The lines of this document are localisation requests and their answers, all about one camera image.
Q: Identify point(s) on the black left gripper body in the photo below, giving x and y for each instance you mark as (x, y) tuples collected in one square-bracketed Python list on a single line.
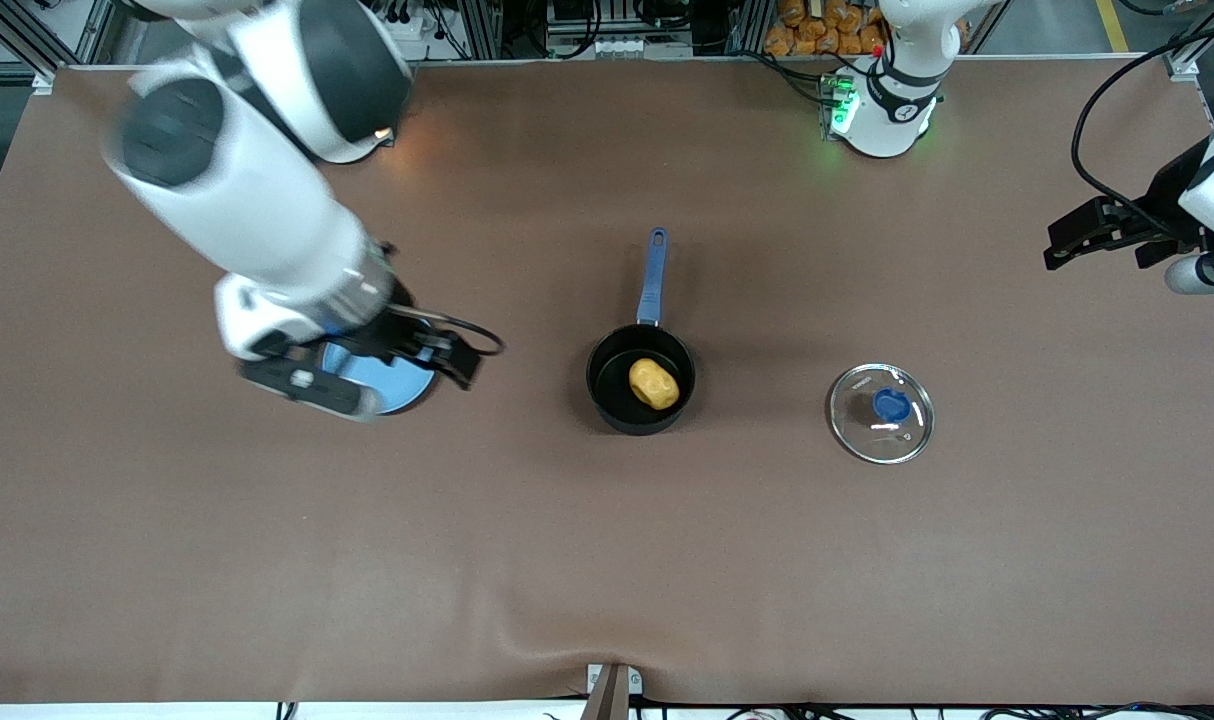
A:
[(1163, 203)]

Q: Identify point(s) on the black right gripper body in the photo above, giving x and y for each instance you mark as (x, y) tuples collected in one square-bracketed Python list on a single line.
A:
[(395, 327)]

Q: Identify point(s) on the yellow potato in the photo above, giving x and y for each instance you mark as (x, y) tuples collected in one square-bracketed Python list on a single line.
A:
[(654, 384)]

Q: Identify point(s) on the glass lid with blue knob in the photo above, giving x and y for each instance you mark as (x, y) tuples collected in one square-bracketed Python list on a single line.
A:
[(882, 415)]

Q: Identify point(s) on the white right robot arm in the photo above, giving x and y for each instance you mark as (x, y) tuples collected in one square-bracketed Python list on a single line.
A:
[(257, 190)]

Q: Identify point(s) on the blue round plate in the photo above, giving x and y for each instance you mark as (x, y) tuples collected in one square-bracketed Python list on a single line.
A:
[(402, 385)]

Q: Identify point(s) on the brown table mat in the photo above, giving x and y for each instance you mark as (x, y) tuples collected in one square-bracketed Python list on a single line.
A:
[(607, 550)]

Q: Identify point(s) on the pile of orange items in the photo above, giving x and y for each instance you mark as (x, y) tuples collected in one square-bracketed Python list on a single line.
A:
[(817, 30)]

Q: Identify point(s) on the metal table edge clamp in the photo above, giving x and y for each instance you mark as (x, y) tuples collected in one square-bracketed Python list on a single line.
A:
[(612, 690)]

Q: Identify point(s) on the white power strip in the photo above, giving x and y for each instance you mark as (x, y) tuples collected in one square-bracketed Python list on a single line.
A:
[(632, 46)]

